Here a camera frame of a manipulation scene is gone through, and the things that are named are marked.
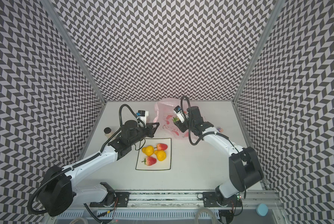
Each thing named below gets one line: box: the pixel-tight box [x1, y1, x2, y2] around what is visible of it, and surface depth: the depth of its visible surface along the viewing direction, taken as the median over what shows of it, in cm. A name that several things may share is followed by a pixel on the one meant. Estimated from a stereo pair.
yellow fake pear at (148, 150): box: [141, 145, 155, 156], surface depth 86 cm
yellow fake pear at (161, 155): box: [153, 149, 167, 161], surface depth 86 cm
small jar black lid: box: [103, 126, 112, 134], surface depth 90 cm
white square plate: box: [135, 137, 172, 171], surface depth 85 cm
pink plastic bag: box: [153, 98, 192, 140], surface depth 86 cm
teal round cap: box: [256, 203, 269, 217], surface depth 71 cm
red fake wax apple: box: [153, 142, 168, 151], surface depth 90 cm
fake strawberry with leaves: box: [141, 155, 157, 166], surface depth 84 cm
